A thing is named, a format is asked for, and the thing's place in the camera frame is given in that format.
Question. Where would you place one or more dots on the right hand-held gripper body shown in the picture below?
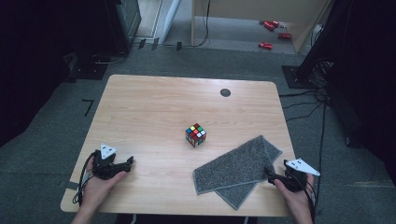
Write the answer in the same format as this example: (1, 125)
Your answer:
(295, 177)

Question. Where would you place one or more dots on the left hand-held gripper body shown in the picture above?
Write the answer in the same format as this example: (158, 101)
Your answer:
(104, 166)

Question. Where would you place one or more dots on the grey towel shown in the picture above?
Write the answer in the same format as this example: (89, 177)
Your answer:
(233, 169)

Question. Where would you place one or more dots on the multicoloured puzzle cube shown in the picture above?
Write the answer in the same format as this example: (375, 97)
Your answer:
(195, 135)

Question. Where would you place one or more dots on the person's left hand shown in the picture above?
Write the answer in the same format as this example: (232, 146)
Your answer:
(99, 186)

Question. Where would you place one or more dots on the person's right hand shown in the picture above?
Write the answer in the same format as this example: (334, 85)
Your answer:
(295, 199)

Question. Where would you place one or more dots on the grey tape strip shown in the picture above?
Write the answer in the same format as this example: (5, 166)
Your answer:
(70, 184)

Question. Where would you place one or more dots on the dark round table grommet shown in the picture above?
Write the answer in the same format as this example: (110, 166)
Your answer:
(225, 92)

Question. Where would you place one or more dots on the black stand base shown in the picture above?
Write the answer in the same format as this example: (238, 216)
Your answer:
(88, 70)
(300, 77)

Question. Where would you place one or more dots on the black floor tape piece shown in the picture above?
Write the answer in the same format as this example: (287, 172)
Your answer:
(155, 43)
(179, 46)
(141, 43)

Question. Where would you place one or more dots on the dark curtain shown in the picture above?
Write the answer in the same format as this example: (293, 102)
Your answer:
(367, 77)
(37, 62)

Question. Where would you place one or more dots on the red can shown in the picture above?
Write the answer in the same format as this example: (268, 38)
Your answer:
(269, 26)
(284, 36)
(265, 46)
(275, 23)

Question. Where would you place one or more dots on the black glass-fronted cabinet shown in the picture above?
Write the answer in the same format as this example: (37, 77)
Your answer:
(127, 21)

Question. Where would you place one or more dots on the white panel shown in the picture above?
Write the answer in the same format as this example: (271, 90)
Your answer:
(170, 18)

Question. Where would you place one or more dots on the light wooden furniture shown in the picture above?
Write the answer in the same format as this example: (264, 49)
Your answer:
(249, 9)

